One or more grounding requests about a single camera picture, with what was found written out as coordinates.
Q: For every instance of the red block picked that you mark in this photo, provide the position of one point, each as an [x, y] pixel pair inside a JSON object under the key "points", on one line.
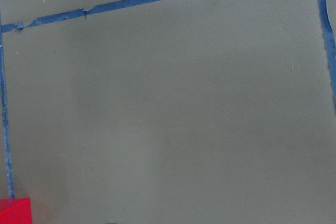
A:
{"points": [[16, 211]]}

